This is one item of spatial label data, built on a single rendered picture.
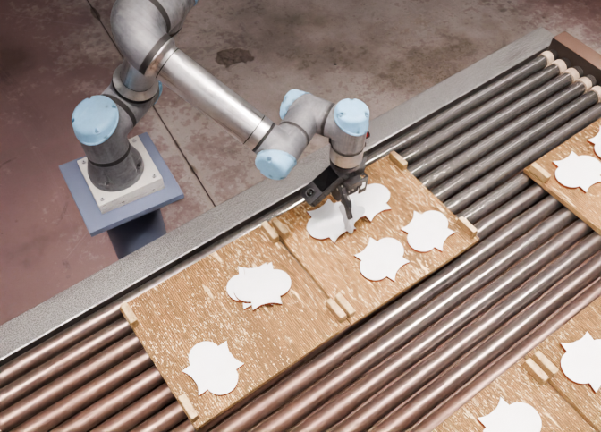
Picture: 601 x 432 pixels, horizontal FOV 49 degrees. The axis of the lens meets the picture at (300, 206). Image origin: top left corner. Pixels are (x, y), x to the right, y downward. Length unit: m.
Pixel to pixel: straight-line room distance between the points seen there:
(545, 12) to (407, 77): 1.00
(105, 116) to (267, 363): 0.72
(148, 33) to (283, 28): 2.43
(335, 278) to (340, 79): 1.97
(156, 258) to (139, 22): 0.60
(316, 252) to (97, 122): 0.63
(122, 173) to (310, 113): 0.61
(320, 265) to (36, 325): 0.68
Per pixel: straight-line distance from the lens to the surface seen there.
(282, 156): 1.33
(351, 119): 1.37
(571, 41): 2.32
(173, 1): 1.41
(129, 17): 1.36
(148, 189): 1.83
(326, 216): 1.66
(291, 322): 1.52
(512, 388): 1.53
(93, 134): 1.69
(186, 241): 1.68
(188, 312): 1.55
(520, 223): 1.79
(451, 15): 3.93
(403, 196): 1.74
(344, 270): 1.60
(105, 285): 1.66
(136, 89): 1.71
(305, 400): 1.47
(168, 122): 3.26
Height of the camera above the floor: 2.30
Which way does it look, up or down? 53 degrees down
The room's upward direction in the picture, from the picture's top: 1 degrees clockwise
